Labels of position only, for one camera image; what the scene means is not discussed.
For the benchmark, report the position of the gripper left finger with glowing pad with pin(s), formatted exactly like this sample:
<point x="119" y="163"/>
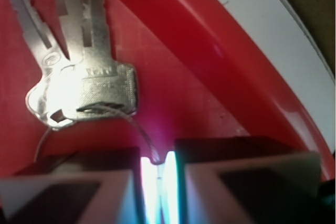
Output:
<point x="79" y="187"/>

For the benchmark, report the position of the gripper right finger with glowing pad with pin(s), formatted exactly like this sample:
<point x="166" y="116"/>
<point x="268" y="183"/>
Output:
<point x="250" y="179"/>

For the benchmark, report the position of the silver keys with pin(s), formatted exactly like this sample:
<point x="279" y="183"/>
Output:
<point x="82" y="82"/>

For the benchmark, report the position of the red plastic tray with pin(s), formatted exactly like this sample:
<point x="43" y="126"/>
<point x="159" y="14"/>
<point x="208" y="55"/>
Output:
<point x="199" y="76"/>

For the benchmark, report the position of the white table frame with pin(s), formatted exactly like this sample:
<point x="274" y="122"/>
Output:
<point x="287" y="45"/>

